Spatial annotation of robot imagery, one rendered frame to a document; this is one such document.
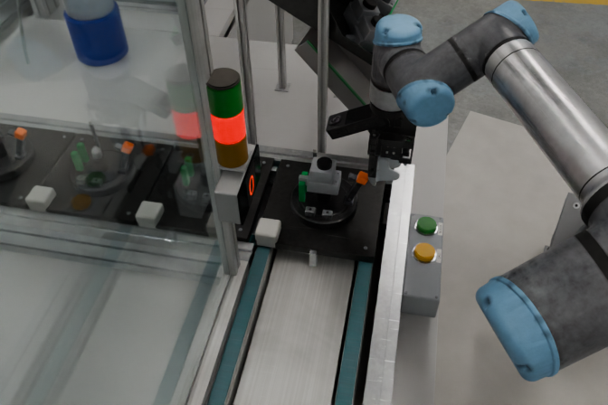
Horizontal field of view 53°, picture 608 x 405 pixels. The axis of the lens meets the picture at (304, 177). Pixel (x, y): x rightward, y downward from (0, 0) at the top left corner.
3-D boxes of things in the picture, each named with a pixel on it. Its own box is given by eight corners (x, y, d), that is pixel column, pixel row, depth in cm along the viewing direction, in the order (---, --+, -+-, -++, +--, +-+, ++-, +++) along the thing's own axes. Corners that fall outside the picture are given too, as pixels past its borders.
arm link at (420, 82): (467, 65, 85) (436, 24, 92) (397, 110, 88) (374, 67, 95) (485, 98, 90) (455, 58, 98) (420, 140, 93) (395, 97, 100)
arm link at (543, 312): (614, 310, 108) (660, 331, 58) (537, 349, 112) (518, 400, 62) (574, 250, 112) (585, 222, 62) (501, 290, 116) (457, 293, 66)
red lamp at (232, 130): (249, 125, 95) (247, 99, 91) (241, 146, 92) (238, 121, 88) (218, 121, 96) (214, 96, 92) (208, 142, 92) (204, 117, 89)
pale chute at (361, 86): (391, 107, 149) (405, 99, 146) (375, 140, 141) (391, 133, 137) (315, 20, 140) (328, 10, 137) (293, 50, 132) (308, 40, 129)
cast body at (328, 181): (341, 181, 126) (342, 155, 121) (337, 195, 123) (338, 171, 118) (300, 175, 127) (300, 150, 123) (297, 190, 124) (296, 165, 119)
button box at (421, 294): (440, 235, 132) (444, 216, 127) (435, 318, 117) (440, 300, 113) (407, 230, 133) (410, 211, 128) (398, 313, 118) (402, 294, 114)
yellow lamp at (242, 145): (251, 148, 99) (249, 126, 95) (243, 170, 95) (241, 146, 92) (222, 145, 99) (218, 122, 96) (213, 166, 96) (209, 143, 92)
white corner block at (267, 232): (281, 231, 126) (281, 219, 124) (277, 249, 123) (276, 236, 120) (260, 229, 127) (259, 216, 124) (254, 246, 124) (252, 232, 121)
